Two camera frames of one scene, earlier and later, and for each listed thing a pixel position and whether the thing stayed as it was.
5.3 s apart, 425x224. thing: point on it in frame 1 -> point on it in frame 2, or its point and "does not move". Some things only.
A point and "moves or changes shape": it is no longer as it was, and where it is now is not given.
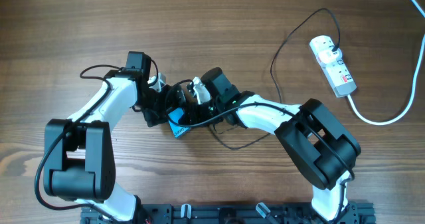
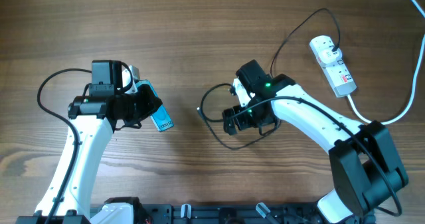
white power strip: [337, 74] does not move
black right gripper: [194, 110] -> [228, 119]
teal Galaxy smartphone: [174, 115] moves or changes shape
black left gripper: [149, 117] -> [151, 104]
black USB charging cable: [335, 48] does not move
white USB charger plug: [328, 56] does not move
